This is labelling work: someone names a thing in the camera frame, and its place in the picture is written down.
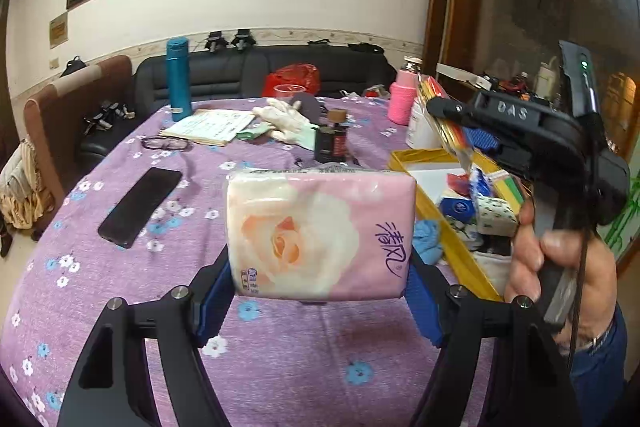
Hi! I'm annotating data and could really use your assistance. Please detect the brown chair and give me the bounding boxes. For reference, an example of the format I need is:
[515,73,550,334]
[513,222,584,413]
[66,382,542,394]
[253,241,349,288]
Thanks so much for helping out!
[24,54,133,218]

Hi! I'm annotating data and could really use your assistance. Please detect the pink tissue pack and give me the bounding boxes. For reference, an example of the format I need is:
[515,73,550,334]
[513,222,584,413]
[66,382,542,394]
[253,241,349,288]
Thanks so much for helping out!
[226,169,417,303]

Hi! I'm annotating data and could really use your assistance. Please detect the beige towel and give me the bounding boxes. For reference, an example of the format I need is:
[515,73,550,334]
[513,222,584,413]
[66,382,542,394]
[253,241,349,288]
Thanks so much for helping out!
[0,139,53,230]

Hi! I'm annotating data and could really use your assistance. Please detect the person's blue jeans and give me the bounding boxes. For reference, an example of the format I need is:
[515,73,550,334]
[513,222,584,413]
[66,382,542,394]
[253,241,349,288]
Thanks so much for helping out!
[560,302,632,427]

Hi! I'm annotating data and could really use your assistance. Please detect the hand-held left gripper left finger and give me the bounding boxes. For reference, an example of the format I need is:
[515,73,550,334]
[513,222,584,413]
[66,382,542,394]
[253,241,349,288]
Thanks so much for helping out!
[57,246,236,427]

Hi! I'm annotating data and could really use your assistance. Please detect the white flat box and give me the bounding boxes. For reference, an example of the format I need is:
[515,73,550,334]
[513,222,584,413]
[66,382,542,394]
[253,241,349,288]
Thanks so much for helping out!
[436,63,493,90]

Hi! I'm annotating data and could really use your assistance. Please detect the dark glass bottle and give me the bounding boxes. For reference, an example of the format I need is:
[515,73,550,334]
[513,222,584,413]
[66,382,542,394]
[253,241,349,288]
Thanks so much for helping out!
[314,108,348,162]

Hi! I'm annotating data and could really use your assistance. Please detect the small wall plaque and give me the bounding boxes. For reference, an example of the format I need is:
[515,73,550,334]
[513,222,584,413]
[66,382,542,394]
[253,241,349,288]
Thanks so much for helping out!
[49,13,69,49]

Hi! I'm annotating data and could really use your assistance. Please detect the green yellow cloth stack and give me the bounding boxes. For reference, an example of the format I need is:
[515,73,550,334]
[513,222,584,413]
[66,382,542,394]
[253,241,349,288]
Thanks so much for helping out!
[494,172,527,208]

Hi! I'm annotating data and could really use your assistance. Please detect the person's right hand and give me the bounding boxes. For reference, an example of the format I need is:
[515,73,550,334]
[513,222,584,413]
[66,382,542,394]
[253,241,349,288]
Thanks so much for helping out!
[504,194,618,339]

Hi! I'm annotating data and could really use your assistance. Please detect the pile of assorted clutter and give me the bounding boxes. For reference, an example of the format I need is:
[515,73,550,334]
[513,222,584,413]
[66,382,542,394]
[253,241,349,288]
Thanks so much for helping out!
[480,62,561,108]

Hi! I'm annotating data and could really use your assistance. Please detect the clear plastic bag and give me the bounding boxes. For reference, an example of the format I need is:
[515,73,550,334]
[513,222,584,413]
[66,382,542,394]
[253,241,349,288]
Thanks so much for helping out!
[342,84,391,100]

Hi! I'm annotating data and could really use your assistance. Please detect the white cloth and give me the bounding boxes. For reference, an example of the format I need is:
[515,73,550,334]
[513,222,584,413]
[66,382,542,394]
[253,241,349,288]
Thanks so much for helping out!
[472,252,513,293]

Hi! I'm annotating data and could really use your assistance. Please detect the yellow-rimmed white tray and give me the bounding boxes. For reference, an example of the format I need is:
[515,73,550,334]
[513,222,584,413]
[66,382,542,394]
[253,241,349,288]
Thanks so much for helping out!
[389,148,531,303]

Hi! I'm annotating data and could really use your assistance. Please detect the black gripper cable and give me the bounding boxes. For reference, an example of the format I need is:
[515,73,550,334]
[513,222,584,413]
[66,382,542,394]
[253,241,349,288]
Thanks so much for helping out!
[567,147,606,358]

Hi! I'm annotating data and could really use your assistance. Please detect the dark grey cloth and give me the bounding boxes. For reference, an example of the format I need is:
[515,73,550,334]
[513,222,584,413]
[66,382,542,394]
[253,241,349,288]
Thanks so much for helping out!
[292,93,328,122]

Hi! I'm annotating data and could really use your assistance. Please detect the black metal tool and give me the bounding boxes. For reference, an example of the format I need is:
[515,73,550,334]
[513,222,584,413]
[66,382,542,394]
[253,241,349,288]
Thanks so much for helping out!
[82,101,137,132]

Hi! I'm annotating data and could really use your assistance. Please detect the white jar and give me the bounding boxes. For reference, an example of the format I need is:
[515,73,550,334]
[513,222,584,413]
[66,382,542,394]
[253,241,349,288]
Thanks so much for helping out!
[406,97,443,150]

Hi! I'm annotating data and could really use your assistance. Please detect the blue fuzzy cloth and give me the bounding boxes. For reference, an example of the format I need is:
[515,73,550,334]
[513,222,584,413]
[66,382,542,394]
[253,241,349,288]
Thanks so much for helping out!
[412,219,445,265]

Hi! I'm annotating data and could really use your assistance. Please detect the black sofa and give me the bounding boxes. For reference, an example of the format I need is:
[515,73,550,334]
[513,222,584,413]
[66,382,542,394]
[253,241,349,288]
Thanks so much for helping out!
[80,42,398,158]

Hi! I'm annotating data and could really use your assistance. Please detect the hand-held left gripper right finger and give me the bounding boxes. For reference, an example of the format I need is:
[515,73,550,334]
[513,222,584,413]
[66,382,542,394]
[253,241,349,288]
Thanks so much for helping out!
[405,252,583,427]

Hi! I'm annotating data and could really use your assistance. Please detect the small blue white packet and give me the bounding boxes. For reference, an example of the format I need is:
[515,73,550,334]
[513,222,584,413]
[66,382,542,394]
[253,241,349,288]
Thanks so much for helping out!
[470,167,496,198]

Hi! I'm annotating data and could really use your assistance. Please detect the clear plastic cup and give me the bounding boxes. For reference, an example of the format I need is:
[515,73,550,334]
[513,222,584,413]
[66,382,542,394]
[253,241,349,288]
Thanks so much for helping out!
[274,84,307,102]

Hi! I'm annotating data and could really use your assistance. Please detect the red yellow plastic packet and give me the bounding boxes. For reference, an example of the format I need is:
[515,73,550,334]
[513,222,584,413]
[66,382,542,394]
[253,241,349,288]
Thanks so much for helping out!
[417,74,476,172]

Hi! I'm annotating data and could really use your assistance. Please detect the paper notebook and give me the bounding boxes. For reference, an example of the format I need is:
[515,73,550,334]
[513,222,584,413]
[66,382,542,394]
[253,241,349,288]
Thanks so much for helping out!
[159,108,257,148]

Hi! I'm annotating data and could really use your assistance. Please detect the black framed glasses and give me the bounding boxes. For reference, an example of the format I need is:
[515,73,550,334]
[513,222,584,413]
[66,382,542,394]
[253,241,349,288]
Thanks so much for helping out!
[140,134,193,154]

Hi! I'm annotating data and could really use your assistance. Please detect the white cotton glove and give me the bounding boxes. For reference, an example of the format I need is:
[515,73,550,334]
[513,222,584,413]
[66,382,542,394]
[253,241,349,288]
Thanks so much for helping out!
[251,98,302,121]
[269,114,321,144]

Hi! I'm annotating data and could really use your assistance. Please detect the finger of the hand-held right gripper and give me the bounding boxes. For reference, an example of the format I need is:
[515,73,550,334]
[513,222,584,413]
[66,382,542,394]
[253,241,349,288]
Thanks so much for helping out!
[426,98,482,126]
[464,128,532,180]

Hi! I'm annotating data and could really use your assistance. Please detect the red shopping bag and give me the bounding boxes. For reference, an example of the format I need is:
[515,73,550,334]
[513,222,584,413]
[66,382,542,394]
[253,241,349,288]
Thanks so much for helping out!
[262,63,321,98]

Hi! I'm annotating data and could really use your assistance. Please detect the pink thermos bottle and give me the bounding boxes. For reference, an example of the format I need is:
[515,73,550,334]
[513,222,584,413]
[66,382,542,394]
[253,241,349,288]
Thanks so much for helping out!
[389,56,425,128]

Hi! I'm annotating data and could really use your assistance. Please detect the black phone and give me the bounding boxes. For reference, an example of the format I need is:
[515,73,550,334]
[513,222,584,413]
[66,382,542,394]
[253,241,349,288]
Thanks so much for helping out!
[97,167,183,249]

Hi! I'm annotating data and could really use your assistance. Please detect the bamboo print panel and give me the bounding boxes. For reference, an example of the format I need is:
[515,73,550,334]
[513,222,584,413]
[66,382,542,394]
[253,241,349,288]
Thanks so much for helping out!
[602,172,640,258]

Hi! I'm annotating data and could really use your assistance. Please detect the blue white tissue pack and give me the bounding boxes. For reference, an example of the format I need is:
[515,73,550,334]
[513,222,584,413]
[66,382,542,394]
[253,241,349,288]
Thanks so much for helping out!
[440,194,478,220]

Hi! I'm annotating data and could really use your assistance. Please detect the teal thermos bottle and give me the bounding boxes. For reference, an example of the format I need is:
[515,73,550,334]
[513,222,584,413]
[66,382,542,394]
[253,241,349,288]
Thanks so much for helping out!
[166,38,193,122]

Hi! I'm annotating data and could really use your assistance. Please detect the white printed tissue pack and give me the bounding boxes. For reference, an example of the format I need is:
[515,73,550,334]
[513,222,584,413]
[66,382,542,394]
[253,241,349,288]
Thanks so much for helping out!
[472,196,518,235]

